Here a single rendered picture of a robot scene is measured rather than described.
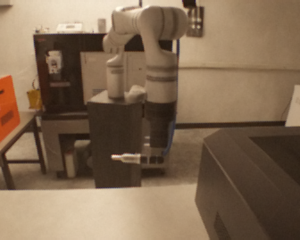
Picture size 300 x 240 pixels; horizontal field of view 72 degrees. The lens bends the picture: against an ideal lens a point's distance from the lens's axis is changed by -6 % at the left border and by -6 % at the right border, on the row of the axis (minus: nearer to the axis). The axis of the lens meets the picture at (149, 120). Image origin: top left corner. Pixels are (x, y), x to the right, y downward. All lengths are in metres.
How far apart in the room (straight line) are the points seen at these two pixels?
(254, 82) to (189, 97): 1.07
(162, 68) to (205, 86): 2.95
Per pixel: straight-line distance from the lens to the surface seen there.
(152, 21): 0.46
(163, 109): 0.50
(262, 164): 0.52
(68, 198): 0.86
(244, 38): 3.55
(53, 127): 2.19
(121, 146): 1.23
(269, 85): 3.92
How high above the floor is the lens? 1.45
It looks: 22 degrees down
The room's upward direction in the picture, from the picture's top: 1 degrees clockwise
